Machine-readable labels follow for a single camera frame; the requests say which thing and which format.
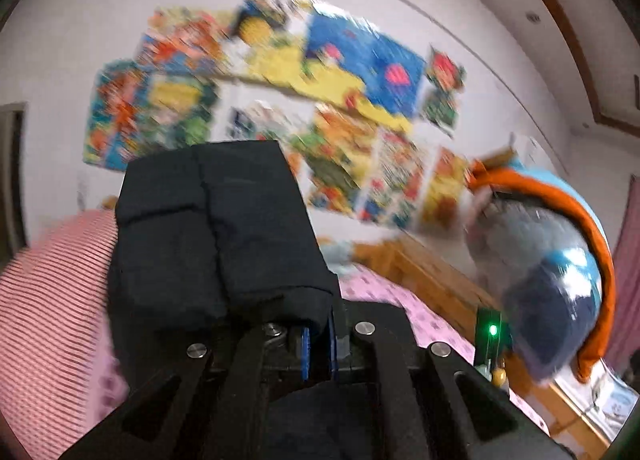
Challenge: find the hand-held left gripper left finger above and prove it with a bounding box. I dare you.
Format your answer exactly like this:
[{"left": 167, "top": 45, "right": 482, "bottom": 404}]
[{"left": 60, "top": 322, "right": 315, "bottom": 460}]

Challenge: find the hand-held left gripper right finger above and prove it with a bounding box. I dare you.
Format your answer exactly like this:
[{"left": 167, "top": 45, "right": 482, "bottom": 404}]
[{"left": 326, "top": 302, "right": 576, "bottom": 460}]

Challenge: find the black padded jacket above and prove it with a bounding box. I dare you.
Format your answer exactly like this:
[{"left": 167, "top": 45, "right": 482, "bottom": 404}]
[{"left": 107, "top": 140, "right": 343, "bottom": 381}]

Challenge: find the pink apple printed bedsheet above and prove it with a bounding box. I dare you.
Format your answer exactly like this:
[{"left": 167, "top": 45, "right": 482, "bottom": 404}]
[{"left": 97, "top": 260, "right": 553, "bottom": 438}]

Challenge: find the blue orange padded cloth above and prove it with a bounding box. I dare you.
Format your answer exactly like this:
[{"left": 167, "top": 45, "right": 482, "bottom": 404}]
[{"left": 462, "top": 137, "right": 618, "bottom": 383}]

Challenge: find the light blue cloth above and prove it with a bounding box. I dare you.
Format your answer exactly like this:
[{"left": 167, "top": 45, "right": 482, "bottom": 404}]
[{"left": 324, "top": 240, "right": 360, "bottom": 271}]

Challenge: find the pink curtain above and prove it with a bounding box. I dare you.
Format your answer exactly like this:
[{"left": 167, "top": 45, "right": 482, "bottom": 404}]
[{"left": 612, "top": 175, "right": 640, "bottom": 341}]

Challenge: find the pink striped blanket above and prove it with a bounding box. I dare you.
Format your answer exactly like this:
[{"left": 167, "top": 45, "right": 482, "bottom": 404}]
[{"left": 0, "top": 210, "right": 131, "bottom": 456}]

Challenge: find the wooden bed frame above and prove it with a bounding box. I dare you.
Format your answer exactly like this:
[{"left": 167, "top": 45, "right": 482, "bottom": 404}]
[{"left": 320, "top": 232, "right": 616, "bottom": 446}]

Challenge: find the group of colourful wall drawings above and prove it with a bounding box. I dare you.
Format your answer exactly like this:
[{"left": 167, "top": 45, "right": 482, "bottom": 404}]
[{"left": 82, "top": 0, "right": 473, "bottom": 231}]

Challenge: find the brown wooden door frame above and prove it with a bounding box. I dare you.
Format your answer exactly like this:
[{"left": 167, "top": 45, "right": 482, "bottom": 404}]
[{"left": 492, "top": 0, "right": 640, "bottom": 131}]

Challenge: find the grey wall panel box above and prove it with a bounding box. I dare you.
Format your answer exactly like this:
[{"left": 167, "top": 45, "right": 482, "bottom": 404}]
[{"left": 0, "top": 102, "right": 28, "bottom": 253}]

